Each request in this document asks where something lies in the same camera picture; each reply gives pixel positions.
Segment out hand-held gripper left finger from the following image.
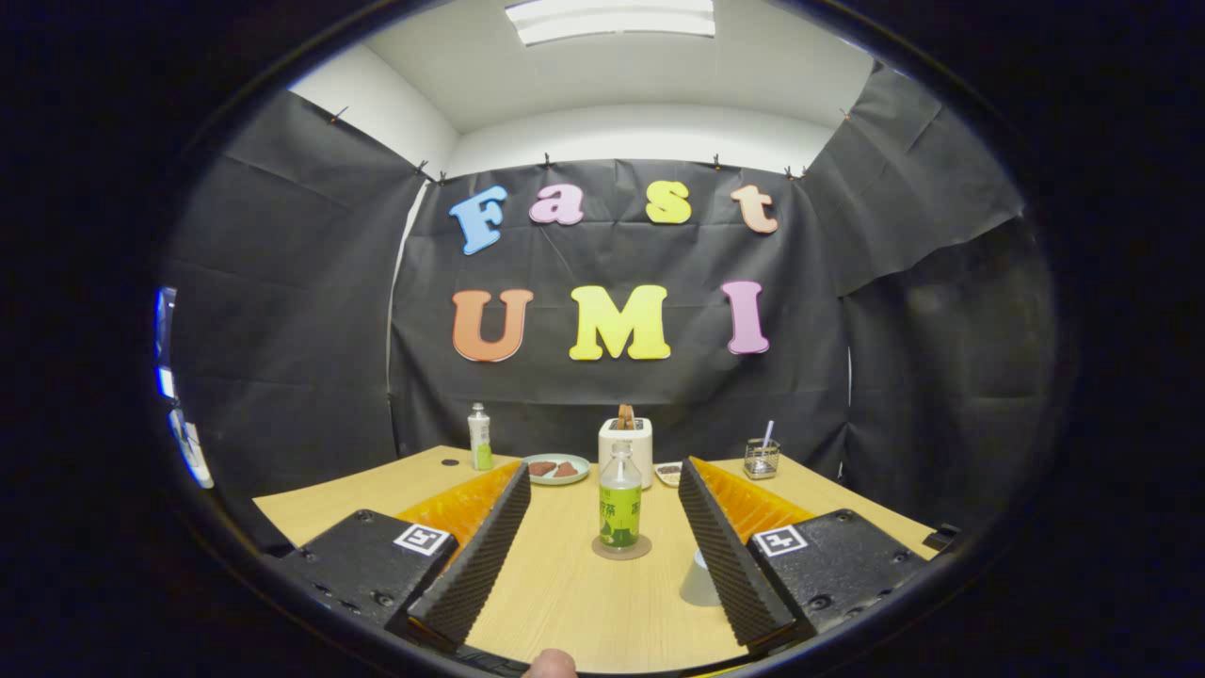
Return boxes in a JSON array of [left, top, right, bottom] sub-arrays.
[[268, 460, 533, 651]]

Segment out wooden table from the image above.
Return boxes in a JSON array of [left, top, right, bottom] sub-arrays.
[[252, 444, 942, 674]]

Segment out white cup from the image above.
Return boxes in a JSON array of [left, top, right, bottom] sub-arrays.
[[680, 549, 722, 607]]

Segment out small white green bottle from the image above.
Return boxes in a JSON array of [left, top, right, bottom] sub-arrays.
[[468, 403, 493, 472]]

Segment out brown round coaster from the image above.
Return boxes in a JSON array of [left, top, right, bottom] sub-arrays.
[[591, 533, 652, 561]]

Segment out pale green plate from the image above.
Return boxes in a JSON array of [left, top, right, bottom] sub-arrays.
[[522, 454, 592, 487]]

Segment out green label juice bottle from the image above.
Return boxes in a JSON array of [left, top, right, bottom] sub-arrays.
[[599, 441, 644, 550]]

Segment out computer monitor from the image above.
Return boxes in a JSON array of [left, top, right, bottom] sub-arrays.
[[153, 285, 178, 401]]

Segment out black backdrop cloth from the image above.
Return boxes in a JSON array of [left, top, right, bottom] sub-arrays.
[[165, 61, 1060, 557]]

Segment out white toaster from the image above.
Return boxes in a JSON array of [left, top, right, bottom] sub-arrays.
[[599, 417, 654, 489]]

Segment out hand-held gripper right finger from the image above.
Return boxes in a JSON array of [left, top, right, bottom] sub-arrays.
[[678, 457, 933, 651]]

